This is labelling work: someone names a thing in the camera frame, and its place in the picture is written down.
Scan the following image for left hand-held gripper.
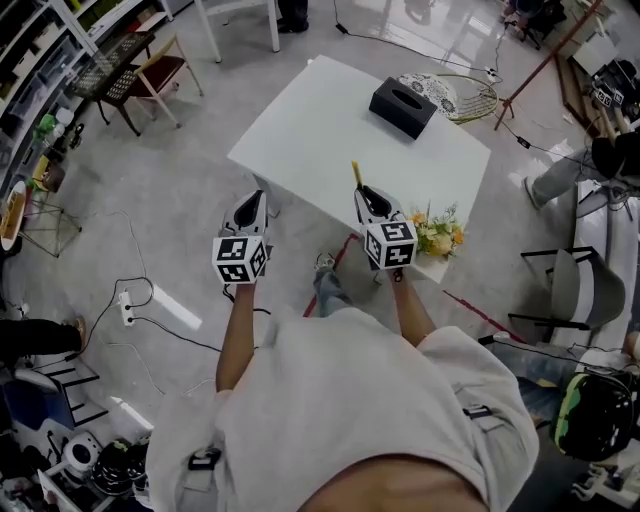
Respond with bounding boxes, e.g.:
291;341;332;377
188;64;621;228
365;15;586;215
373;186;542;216
212;189;274;286

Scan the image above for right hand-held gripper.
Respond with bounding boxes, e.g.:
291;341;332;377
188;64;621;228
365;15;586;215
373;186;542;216
353;184;419;274

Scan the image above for person's left forearm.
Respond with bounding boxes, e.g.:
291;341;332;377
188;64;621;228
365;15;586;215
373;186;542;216
215;281;262;393

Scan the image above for person's right forearm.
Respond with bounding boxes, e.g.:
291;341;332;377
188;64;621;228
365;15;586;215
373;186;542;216
391;268;437;347

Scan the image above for white table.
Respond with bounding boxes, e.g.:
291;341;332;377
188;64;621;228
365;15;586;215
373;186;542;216
227;54;493;285

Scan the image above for yellow and white flower bouquet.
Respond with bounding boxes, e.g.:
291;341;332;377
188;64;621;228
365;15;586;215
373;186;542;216
406;201;467;260

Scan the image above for black tissue box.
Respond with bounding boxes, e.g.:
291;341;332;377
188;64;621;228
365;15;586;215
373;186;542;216
368;76;438;141

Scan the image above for person's jeans leg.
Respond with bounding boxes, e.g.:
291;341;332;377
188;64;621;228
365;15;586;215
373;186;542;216
312;267;355;319

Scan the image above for wooden chair with dark seat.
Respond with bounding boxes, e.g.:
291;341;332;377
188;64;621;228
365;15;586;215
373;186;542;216
96;33;206;138

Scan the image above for white power strip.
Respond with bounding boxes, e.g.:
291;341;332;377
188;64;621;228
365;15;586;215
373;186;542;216
117;290;138;328

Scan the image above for patterned dark side table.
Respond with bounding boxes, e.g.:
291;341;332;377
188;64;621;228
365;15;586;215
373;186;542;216
69;30;157;101

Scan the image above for person's light grey shirt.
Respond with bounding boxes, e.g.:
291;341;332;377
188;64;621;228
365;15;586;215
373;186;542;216
144;306;541;512

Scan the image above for brown wooden stand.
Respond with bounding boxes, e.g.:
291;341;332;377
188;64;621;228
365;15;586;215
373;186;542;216
493;0;605;132

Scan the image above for white storage shelf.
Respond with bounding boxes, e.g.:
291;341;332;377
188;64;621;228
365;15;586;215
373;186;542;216
0;0;174;194

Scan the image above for white round appliance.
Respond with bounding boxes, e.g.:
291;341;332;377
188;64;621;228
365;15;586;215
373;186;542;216
63;431;105;475

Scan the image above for black and green helmet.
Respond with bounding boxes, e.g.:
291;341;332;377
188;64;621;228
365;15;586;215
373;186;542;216
548;371;637;463

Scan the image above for yellow-green wire chair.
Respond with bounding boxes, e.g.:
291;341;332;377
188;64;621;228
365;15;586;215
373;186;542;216
435;73;502;125

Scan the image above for long black cable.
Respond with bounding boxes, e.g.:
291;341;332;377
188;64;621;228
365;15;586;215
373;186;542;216
333;0;501;76

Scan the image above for black cable on floor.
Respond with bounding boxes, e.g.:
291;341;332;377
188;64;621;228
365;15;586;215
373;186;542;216
79;276;224;357

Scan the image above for white frame furniture legs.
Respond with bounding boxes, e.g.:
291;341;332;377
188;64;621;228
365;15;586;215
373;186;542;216
193;0;282;65

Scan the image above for wire frame side table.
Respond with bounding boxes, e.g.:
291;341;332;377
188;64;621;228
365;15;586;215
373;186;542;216
18;198;84;260

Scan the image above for grey chair with black frame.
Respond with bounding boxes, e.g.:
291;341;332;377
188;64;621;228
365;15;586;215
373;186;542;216
507;245;627;332

